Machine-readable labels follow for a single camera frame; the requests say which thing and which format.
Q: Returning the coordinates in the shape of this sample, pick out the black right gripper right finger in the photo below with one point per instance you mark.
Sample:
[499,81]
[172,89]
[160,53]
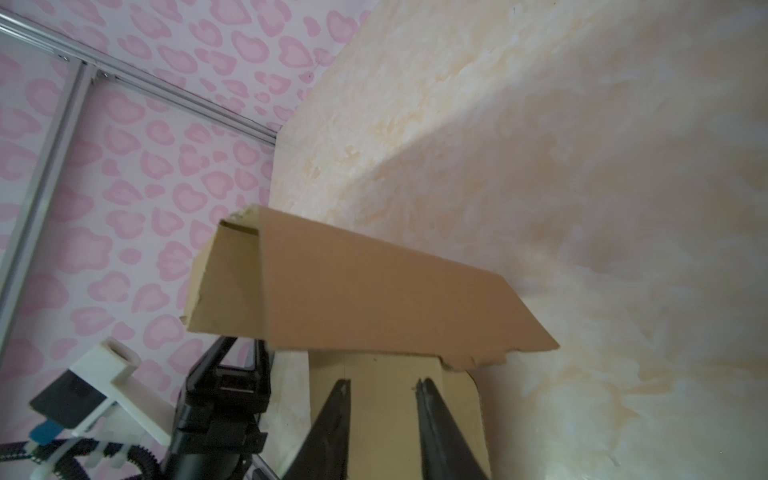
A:
[445,454]

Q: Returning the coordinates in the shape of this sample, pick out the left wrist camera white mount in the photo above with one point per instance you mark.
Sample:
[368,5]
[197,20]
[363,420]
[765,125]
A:
[99,397]

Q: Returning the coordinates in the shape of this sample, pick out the diagonal aluminium frame bar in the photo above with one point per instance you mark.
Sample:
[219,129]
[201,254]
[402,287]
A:
[40,194]

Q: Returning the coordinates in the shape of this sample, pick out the aluminium frame post left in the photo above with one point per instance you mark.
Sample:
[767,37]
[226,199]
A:
[111,68]

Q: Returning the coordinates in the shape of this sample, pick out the brown cardboard paper box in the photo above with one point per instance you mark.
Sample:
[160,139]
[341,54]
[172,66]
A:
[377,314]

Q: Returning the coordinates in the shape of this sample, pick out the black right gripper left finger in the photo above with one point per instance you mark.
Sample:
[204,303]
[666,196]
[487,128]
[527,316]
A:
[325,451]

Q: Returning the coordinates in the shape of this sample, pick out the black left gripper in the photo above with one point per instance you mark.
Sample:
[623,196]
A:
[216,424]

